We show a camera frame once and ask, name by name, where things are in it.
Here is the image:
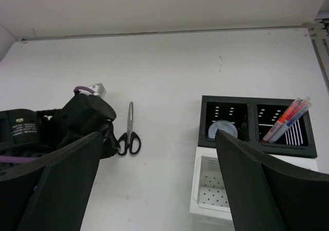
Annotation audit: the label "paper clip jar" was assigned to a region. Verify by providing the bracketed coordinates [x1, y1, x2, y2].
[207, 120, 239, 140]

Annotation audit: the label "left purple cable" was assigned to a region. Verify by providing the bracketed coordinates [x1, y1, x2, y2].
[0, 86, 114, 165]

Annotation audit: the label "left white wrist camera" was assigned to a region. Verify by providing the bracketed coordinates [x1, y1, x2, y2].
[88, 83, 106, 99]

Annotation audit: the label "black organizer box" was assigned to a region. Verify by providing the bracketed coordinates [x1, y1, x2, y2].
[198, 95, 317, 159]

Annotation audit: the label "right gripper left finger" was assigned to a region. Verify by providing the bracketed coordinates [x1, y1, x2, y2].
[1, 132, 103, 230]

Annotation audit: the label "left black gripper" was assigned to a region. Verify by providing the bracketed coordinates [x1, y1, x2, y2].
[41, 95, 119, 159]

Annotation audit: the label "black handled scissors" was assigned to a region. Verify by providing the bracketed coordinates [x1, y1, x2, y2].
[118, 102, 141, 157]

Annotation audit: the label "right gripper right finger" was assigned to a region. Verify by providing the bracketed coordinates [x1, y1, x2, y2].
[215, 130, 328, 230]

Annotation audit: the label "blue pen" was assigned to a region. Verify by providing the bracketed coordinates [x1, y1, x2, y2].
[269, 96, 313, 144]

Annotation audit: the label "red pen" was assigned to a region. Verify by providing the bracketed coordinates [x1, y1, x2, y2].
[266, 99, 308, 143]

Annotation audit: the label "white organizer box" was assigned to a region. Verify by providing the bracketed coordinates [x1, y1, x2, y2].
[189, 146, 319, 221]

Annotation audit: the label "orange pen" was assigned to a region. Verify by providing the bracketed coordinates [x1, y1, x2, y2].
[262, 98, 302, 142]

